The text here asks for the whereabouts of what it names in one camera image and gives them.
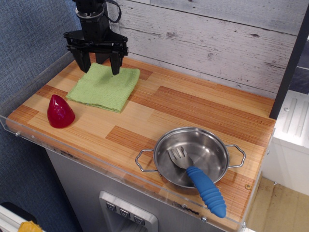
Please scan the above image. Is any clear acrylic table guard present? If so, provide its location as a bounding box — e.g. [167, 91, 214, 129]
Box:
[0, 33, 276, 232]

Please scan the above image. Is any yellow and black object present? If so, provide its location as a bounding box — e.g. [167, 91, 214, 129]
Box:
[18, 221, 43, 232]

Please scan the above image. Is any white ribbed side unit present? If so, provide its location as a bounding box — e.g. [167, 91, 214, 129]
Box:
[262, 90, 309, 195]

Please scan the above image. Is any dark right frame post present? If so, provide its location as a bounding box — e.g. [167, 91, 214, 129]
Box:
[269, 6, 309, 119]

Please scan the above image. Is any green cloth napkin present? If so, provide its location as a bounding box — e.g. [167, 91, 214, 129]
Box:
[66, 63, 140, 113]

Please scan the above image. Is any red plastic cone toy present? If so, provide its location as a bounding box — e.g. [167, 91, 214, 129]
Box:
[47, 94, 75, 128]

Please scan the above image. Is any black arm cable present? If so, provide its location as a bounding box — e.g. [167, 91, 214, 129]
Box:
[105, 0, 122, 24]

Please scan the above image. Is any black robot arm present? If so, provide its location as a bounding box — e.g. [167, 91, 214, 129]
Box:
[64, 0, 128, 75]

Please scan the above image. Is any blue handled slotted spatula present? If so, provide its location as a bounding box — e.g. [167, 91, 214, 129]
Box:
[168, 147, 226, 218]

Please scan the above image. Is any silver dispenser button panel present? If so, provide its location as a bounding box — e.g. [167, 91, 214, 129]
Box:
[99, 191, 159, 232]

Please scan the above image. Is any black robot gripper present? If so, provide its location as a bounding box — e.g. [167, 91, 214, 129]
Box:
[64, 12, 128, 75]

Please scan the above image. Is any grey toy fridge cabinet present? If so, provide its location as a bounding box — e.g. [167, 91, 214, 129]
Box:
[47, 150, 220, 232]

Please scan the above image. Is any stainless steel pot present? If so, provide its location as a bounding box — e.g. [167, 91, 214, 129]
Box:
[150, 127, 232, 189]

